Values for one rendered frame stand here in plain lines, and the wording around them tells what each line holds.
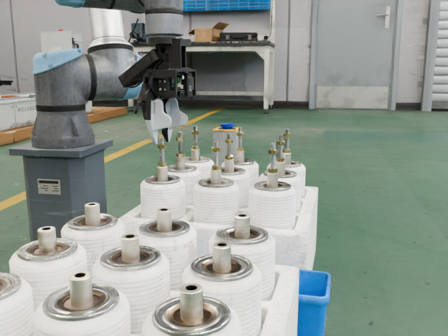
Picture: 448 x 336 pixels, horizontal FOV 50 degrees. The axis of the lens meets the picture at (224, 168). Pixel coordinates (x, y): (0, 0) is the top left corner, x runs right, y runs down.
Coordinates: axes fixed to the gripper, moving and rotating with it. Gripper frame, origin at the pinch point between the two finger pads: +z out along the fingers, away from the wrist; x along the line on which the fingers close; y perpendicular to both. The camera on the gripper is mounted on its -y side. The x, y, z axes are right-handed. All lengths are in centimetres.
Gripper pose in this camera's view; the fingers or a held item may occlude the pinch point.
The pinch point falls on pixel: (159, 136)
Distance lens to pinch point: 102.3
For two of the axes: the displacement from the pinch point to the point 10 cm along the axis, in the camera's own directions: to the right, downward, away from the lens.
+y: 8.6, 1.0, -4.9
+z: 0.0, 9.8, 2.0
